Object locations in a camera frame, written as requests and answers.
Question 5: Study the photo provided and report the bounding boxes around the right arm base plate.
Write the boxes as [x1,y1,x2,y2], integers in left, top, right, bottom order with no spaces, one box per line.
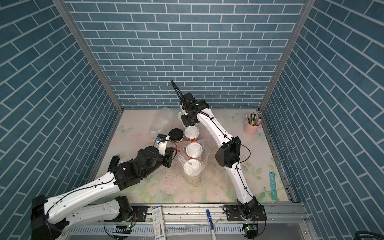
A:
[222,205,267,222]

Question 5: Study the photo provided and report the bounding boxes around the red cup white lid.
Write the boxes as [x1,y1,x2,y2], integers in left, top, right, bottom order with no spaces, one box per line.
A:
[184,126,200,142]
[186,142,203,159]

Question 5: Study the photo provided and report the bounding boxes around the clear plastic carrier bag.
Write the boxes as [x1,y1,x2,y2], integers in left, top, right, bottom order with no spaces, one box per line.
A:
[177,139,211,187]

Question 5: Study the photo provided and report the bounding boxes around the blue white marker pen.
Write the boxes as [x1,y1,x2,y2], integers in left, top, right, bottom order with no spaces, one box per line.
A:
[206,209,217,240]

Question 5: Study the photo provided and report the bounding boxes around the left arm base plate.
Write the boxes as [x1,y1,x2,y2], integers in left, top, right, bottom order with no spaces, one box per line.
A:
[107,205,149,224]

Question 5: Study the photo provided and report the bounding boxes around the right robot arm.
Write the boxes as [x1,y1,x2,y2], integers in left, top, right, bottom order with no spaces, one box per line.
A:
[171,80,267,222]

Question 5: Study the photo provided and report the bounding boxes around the spare clear plastic bags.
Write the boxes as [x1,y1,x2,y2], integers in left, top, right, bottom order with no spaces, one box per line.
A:
[147,108,180,139]

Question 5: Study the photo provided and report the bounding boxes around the red cup black lid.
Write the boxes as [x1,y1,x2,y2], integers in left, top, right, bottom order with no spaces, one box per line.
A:
[168,128,184,143]

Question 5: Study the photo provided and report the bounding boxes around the beige cup white lid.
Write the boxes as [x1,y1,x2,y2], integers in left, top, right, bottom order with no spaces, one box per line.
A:
[183,159,203,186]

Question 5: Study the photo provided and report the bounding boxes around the white blue label card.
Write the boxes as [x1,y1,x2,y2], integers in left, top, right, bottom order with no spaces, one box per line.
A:
[152,206,166,240]

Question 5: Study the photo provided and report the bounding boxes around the pink pencil bucket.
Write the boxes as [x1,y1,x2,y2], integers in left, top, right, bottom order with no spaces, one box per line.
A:
[244,121,261,136]

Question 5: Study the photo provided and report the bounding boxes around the pencils in bucket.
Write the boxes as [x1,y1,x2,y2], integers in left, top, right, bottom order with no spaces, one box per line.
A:
[247,113,261,126]

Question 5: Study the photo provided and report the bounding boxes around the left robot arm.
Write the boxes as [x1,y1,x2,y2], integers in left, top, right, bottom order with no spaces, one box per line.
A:
[31,146,177,240]

